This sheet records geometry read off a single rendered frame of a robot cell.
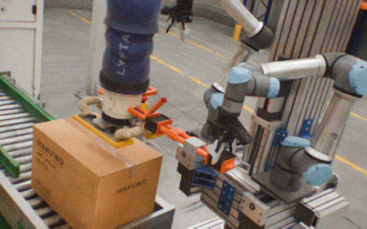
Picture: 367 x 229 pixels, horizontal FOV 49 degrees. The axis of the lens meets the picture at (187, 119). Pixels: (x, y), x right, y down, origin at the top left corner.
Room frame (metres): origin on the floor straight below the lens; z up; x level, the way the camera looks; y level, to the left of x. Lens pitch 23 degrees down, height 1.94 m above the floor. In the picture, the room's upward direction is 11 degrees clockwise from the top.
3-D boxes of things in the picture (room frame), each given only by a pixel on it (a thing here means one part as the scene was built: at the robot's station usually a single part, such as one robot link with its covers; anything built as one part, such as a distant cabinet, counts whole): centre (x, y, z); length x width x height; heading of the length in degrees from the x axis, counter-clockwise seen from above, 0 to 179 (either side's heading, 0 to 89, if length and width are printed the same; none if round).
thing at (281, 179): (1.64, -0.50, 1.09); 0.15 x 0.15 x 0.10
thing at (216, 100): (2.01, -0.16, 1.20); 0.13 x 0.12 x 0.14; 13
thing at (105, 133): (1.64, 0.38, 1.14); 0.34 x 0.10 x 0.05; 52
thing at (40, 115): (2.85, 1.18, 0.60); 1.60 x 0.10 x 0.09; 49
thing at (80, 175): (1.87, 0.45, 0.75); 0.60 x 0.40 x 0.40; 52
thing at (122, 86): (1.72, 0.31, 1.36); 0.23 x 0.23 x 0.04
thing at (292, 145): (1.63, -0.50, 1.20); 0.13 x 0.12 x 0.14; 22
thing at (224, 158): (1.34, -0.15, 1.24); 0.08 x 0.07 x 0.05; 52
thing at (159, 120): (1.56, 0.12, 1.25); 0.10 x 0.08 x 0.06; 142
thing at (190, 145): (1.42, -0.05, 1.24); 0.07 x 0.07 x 0.04; 52
